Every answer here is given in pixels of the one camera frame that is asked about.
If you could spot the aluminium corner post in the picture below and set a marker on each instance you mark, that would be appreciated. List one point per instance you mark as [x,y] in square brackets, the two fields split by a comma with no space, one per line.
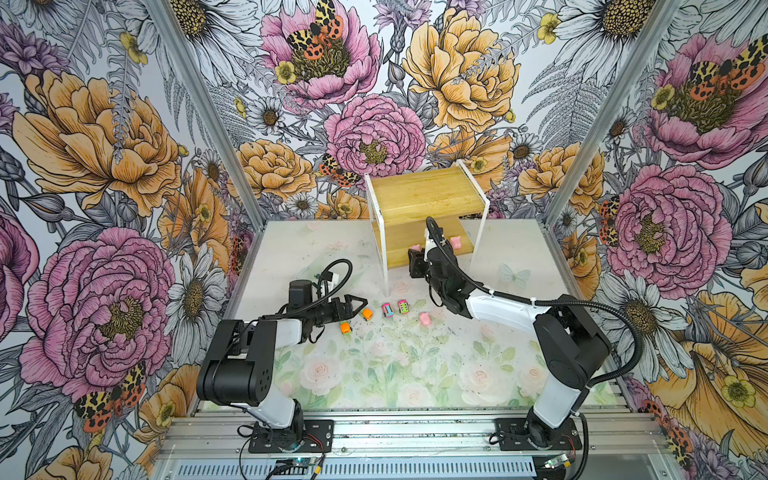
[659,20]
[186,66]

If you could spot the left aluminium corner post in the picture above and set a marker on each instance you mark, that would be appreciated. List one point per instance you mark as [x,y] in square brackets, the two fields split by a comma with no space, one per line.
[186,66]

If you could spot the aluminium front rail frame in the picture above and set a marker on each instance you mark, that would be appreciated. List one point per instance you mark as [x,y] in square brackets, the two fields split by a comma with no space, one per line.
[417,445]

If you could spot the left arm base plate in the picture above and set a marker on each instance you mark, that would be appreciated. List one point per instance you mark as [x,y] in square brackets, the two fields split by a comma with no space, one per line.
[310,436]

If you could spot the green circuit board left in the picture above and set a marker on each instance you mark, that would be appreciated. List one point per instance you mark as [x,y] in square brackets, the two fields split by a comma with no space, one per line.
[296,466]

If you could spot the right aluminium corner post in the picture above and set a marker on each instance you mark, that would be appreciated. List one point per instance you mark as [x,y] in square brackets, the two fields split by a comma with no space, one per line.
[659,20]

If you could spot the wooden two-tier shelf white frame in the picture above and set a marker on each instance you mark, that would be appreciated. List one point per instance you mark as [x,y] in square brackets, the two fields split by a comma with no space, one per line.
[399,205]

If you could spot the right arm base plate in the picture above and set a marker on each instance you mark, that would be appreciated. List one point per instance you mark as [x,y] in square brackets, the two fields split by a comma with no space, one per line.
[526,435]

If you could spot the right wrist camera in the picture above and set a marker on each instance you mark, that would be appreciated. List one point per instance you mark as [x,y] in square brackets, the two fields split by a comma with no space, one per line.
[432,251]

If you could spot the green circuit board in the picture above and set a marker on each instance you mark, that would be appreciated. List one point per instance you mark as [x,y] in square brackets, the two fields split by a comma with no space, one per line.
[296,466]
[553,462]

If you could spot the green circuit board right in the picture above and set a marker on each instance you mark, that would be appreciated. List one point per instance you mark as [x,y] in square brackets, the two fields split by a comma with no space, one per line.
[553,462]

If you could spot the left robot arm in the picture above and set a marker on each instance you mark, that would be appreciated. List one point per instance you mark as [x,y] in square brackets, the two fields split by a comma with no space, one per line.
[237,370]

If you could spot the pink toy car blue windows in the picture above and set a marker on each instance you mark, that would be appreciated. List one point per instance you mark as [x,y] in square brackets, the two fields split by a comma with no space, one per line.
[387,309]

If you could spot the pink green toy truck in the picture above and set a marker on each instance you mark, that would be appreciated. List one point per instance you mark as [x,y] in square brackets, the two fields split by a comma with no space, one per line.
[403,307]

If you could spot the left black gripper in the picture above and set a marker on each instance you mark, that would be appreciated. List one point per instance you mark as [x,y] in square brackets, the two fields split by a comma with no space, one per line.
[349,314]

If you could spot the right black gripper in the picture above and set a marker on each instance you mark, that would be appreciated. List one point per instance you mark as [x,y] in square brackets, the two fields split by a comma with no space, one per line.
[415,262]

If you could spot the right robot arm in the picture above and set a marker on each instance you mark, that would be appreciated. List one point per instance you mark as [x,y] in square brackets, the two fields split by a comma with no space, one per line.
[572,345]

